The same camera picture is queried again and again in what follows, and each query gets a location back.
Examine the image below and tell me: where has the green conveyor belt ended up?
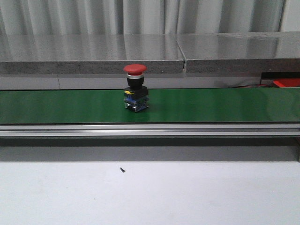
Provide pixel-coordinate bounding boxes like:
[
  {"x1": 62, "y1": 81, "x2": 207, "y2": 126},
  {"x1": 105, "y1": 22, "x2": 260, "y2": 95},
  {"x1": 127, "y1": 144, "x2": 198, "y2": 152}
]
[{"x1": 0, "y1": 88, "x2": 300, "y2": 124}]

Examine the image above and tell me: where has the red plastic tray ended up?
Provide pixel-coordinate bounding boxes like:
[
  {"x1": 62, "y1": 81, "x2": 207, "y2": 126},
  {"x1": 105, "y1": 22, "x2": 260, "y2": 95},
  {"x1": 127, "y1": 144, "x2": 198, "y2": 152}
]
[{"x1": 273, "y1": 78, "x2": 300, "y2": 88}]

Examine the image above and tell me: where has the grey stone counter slab left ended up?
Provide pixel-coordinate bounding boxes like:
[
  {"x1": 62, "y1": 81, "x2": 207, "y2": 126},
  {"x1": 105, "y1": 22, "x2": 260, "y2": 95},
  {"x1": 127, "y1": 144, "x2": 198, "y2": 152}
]
[{"x1": 0, "y1": 34, "x2": 184, "y2": 75}]

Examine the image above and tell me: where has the conveyor support leg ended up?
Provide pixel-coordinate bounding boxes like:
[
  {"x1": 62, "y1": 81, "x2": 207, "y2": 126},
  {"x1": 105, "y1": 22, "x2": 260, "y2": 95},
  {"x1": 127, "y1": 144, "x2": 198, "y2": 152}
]
[{"x1": 295, "y1": 137, "x2": 300, "y2": 162}]

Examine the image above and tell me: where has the grey pleated curtain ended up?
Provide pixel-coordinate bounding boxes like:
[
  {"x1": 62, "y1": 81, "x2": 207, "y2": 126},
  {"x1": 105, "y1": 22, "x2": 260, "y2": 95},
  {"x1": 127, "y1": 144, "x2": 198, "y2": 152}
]
[{"x1": 0, "y1": 0, "x2": 286, "y2": 35}]

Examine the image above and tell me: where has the red and black wire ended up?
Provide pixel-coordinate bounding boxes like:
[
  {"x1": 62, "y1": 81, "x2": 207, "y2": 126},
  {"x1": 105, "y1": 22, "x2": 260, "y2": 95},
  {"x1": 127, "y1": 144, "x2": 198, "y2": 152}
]
[{"x1": 230, "y1": 83, "x2": 274, "y2": 89}]

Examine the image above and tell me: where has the aluminium conveyor side rail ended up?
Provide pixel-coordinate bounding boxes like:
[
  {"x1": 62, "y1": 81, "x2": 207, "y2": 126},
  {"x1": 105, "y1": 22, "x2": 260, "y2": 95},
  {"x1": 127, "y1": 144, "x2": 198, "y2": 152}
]
[{"x1": 0, "y1": 123, "x2": 300, "y2": 137}]

